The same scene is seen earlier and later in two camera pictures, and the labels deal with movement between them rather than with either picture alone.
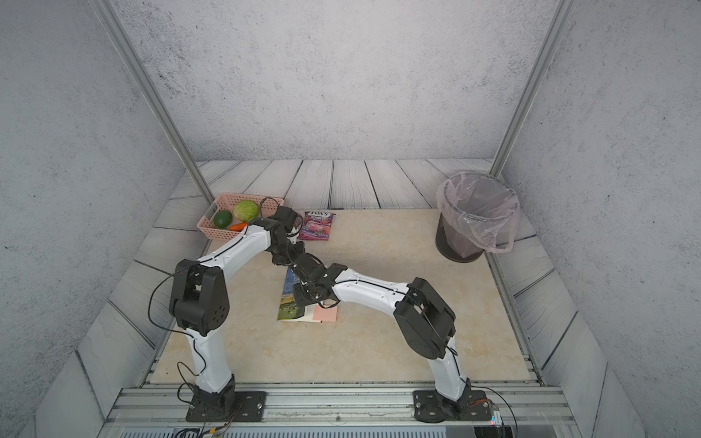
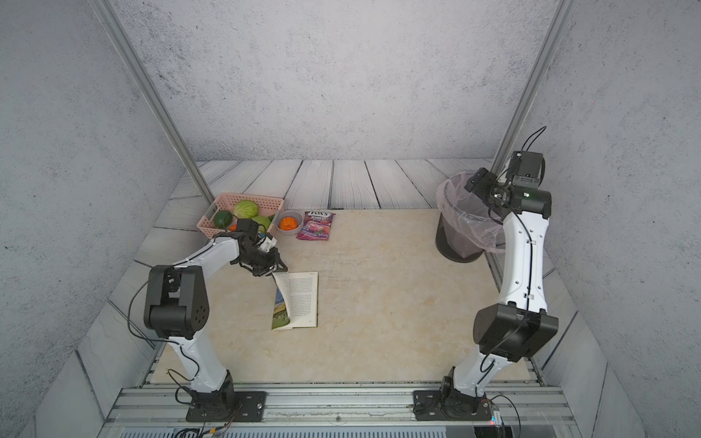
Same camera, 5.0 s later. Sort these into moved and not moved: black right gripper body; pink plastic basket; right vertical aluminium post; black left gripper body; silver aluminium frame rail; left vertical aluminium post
Moved: black left gripper body; black right gripper body
Not moved: left vertical aluminium post; right vertical aluminium post; pink plastic basket; silver aluminium frame rail
